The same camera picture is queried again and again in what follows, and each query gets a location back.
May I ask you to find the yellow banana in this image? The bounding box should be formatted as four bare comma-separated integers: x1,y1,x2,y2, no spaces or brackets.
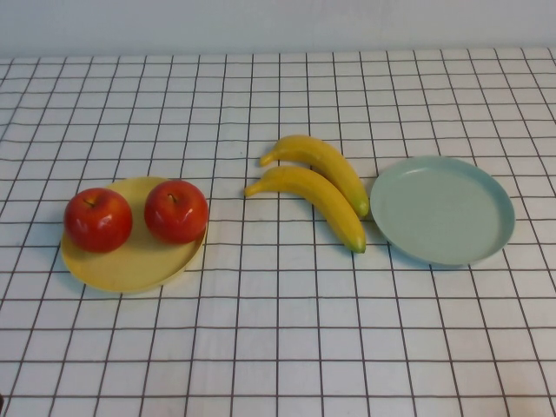
243,165,367,255
259,135,370,219

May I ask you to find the red apple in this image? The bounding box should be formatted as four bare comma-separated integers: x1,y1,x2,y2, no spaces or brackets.
143,180,210,245
63,187,134,254

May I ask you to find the yellow round plate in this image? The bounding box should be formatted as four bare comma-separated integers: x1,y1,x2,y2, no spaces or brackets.
60,175,209,295

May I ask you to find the pale green round plate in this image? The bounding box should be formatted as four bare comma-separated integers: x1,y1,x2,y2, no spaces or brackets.
369,155,517,267

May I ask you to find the white black-grid tablecloth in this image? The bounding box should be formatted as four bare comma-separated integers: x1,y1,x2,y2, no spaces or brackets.
0,46,556,417

